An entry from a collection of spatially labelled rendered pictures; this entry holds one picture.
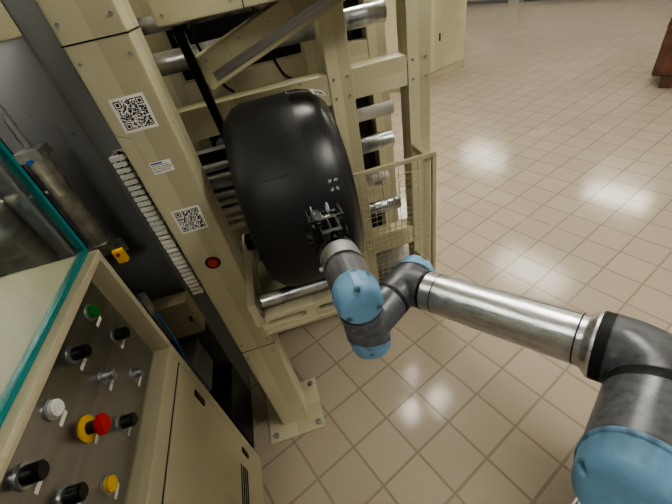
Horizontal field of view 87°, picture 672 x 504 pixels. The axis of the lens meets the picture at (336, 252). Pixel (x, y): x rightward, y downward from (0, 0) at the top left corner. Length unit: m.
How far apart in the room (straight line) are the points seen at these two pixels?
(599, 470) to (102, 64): 1.02
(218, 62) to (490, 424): 1.79
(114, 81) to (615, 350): 0.99
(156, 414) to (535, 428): 1.51
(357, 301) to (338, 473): 1.34
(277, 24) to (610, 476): 1.26
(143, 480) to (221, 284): 0.53
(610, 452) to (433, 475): 1.35
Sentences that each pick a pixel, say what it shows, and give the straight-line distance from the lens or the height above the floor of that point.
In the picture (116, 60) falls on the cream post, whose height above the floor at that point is 1.61.
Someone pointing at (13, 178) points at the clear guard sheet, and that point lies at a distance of 0.92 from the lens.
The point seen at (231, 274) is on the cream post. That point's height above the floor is 1.00.
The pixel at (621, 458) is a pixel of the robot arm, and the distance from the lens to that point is 0.47.
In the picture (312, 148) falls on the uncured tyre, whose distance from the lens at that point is 0.86.
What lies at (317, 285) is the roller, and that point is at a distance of 1.14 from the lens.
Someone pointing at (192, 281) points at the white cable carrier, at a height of 1.01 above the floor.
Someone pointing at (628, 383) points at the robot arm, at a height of 1.29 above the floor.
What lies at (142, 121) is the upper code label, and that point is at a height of 1.49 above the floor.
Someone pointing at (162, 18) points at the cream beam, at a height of 1.65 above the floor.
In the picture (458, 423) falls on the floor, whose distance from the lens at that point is 1.87.
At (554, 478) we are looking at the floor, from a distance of 1.86.
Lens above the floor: 1.70
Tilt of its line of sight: 39 degrees down
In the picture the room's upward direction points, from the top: 13 degrees counter-clockwise
